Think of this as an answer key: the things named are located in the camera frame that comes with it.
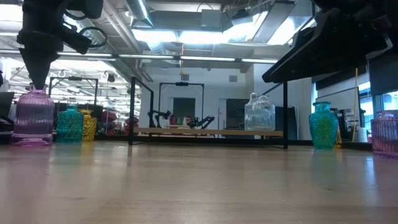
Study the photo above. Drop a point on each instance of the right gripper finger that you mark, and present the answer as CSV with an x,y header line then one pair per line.
x,y
317,59

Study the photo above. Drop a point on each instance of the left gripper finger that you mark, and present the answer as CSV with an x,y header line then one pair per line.
x,y
38,65

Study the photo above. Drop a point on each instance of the purple round-shouldered ribbed vase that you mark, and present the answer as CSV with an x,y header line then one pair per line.
x,y
34,118

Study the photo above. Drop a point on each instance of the teal diamond-pattern square vase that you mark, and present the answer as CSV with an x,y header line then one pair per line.
x,y
70,124

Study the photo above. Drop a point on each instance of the teal textured urn-shaped vase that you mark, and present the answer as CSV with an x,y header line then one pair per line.
x,y
323,127

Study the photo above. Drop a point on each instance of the clear flat-shouldered ribbed vase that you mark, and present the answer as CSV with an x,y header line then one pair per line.
x,y
263,115

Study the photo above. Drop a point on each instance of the purple flat-shouldered ribbed vase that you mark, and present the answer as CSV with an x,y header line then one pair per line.
x,y
385,133

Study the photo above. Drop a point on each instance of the background black robot arm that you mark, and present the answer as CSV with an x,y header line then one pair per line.
x,y
203,121
158,115

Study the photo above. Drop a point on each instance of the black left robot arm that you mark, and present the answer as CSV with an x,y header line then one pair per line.
x,y
84,7

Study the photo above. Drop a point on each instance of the white board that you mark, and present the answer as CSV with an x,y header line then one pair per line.
x,y
339,99

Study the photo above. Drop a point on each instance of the black desk partition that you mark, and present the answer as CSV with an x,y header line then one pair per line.
x,y
59,107

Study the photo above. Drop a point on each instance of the black monitor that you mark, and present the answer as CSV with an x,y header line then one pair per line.
x,y
5,102

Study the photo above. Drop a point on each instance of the black roller blind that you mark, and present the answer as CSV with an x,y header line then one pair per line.
x,y
384,77

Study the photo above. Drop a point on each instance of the dark blue board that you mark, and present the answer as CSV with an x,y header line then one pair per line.
x,y
278,121

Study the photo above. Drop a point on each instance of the yellow diamond-pattern squat vase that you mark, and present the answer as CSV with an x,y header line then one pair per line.
x,y
90,126

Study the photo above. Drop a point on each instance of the red chair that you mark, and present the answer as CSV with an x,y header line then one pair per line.
x,y
126,123
107,118

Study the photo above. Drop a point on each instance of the white paper roll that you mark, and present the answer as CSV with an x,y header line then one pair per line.
x,y
362,135

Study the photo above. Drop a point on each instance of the black cabinet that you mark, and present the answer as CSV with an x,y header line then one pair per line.
x,y
234,112

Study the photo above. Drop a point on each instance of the long ceiling light strip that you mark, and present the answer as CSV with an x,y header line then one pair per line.
x,y
146,56

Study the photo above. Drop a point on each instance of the grey ceiling box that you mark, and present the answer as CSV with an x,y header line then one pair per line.
x,y
211,18

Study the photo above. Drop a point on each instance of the dark grey door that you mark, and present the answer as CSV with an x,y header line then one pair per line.
x,y
183,107

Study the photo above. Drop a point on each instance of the small red background vase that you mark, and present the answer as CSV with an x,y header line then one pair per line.
x,y
173,120

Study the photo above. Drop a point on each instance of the small white background vase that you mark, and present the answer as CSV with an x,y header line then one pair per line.
x,y
184,121

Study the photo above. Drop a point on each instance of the small green background vase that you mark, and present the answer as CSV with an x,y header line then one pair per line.
x,y
178,121

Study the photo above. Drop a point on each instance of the light wooden background table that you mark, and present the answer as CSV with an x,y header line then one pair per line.
x,y
177,126

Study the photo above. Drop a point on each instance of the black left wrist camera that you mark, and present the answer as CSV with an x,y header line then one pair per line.
x,y
74,37

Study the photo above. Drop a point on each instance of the black background rig frame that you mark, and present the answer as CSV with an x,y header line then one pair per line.
x,y
74,78
182,83

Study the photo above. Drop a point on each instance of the grey wall vent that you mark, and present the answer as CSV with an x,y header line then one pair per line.
x,y
233,78
185,77

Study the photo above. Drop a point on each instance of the silver spiral ceiling duct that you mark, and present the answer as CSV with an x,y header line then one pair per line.
x,y
141,9

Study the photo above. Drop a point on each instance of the black frame wooden shelf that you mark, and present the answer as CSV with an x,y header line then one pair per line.
x,y
202,132

